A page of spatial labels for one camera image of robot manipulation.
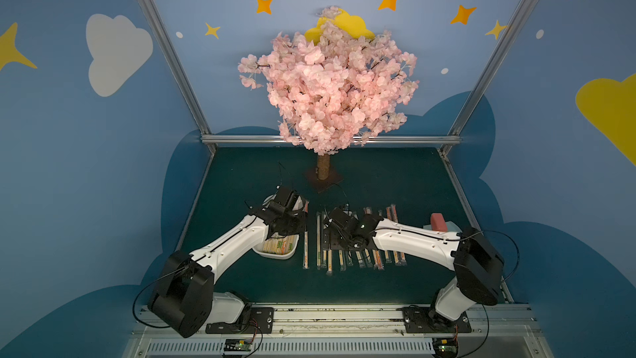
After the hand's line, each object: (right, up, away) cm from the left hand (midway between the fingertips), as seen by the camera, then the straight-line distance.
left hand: (308, 222), depth 85 cm
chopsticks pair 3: (+12, -16, -1) cm, 20 cm away
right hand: (+10, -6, -1) cm, 11 cm away
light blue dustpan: (+55, -4, +10) cm, 56 cm away
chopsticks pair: (+33, 0, +13) cm, 35 cm away
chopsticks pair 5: (+6, -12, +3) cm, 13 cm away
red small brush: (+51, -2, +10) cm, 52 cm away
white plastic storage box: (-16, -10, -1) cm, 19 cm away
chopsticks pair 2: (+15, -14, +2) cm, 20 cm away
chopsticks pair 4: (+8, -14, +1) cm, 16 cm away
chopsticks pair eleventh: (-1, -7, -2) cm, 7 cm away
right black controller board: (+42, -35, -12) cm, 56 cm away
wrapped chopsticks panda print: (-12, -9, +4) cm, 16 cm away
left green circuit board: (-20, -34, -14) cm, 41 cm away
